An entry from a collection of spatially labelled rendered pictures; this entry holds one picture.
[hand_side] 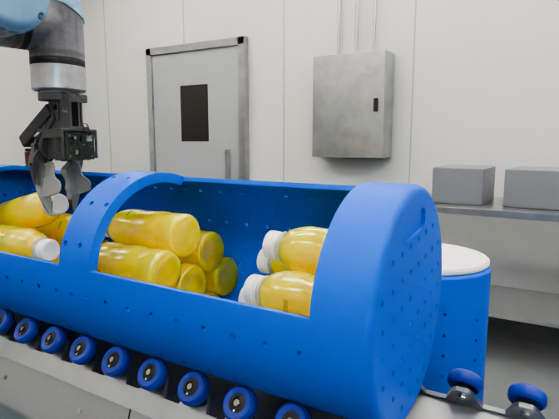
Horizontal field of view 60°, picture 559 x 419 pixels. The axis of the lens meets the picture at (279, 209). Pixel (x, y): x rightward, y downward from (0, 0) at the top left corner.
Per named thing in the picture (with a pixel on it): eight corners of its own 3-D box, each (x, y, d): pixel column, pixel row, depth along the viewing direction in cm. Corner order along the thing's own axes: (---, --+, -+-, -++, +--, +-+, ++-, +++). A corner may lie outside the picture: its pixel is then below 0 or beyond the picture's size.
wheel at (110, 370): (129, 348, 70) (137, 352, 72) (109, 340, 72) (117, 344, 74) (113, 379, 68) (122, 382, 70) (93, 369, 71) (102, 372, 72)
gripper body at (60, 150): (61, 163, 82) (57, 90, 80) (32, 162, 86) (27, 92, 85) (99, 162, 88) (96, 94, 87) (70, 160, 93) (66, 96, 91)
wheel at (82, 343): (95, 337, 74) (104, 342, 75) (76, 330, 76) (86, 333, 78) (79, 366, 72) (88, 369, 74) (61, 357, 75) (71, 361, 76)
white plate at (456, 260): (393, 236, 126) (393, 240, 126) (333, 255, 105) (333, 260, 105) (507, 252, 108) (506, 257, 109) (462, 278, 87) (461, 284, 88)
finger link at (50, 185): (51, 214, 83) (56, 160, 83) (30, 211, 86) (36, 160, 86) (66, 215, 85) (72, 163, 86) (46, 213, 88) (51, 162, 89)
